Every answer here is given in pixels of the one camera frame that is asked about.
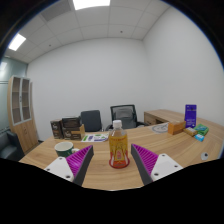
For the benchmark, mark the black mesh office chair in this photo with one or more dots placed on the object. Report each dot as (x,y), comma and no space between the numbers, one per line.
(125,116)

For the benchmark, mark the small white round gadget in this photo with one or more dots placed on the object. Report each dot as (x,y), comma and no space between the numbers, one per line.
(204,156)

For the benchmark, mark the dark grey office chair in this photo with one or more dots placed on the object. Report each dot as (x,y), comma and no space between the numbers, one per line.
(91,120)

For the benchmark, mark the upright purple box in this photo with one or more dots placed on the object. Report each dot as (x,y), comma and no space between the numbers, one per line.
(190,116)

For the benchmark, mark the small light blue box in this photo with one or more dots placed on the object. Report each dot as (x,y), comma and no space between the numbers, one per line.
(199,137)

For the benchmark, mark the green mug white inside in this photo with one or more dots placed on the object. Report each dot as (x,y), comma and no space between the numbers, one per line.
(63,149)

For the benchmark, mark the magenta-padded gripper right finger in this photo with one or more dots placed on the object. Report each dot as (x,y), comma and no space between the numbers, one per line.
(165,166)

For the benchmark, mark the grey ceiling air vent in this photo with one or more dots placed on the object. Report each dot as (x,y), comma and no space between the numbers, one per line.
(55,10)

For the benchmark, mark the white printed leaflet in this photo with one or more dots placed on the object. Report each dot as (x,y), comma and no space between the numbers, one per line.
(95,137)

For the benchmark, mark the small beige box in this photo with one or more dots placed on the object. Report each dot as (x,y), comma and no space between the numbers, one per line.
(190,131)

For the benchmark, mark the flat round red coaster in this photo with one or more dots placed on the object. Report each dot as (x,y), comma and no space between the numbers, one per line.
(111,164)

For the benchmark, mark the wooden glass-door shelf cabinet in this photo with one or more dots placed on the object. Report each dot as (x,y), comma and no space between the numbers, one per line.
(25,131)

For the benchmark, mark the flat green box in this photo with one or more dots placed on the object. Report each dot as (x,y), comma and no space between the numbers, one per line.
(202,129)

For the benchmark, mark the wooden side desk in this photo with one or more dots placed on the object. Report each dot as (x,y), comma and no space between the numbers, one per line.
(160,116)

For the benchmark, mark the large square ceiling light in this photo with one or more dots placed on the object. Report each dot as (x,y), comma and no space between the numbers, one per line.
(91,4)

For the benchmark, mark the black leather sofa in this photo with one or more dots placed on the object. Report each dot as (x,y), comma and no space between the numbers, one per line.
(9,150)

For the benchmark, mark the small square ceiling light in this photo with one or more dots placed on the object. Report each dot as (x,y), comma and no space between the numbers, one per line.
(17,42)

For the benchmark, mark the small dark brown box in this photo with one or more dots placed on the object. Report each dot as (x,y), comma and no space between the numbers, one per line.
(56,129)

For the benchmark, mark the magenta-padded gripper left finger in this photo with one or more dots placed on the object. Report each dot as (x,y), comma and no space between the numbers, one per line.
(59,167)

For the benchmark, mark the amber drink bottle white cap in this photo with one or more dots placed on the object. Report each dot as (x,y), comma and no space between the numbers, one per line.
(118,146)

